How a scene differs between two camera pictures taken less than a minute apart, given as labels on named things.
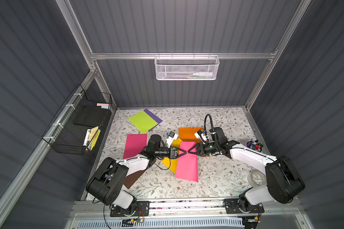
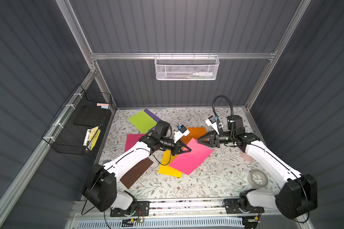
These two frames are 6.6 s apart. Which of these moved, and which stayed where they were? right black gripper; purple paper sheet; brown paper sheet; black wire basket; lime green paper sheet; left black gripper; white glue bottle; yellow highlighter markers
Moved: left black gripper; right black gripper
Stayed: brown paper sheet; white glue bottle; purple paper sheet; black wire basket; lime green paper sheet; yellow highlighter markers
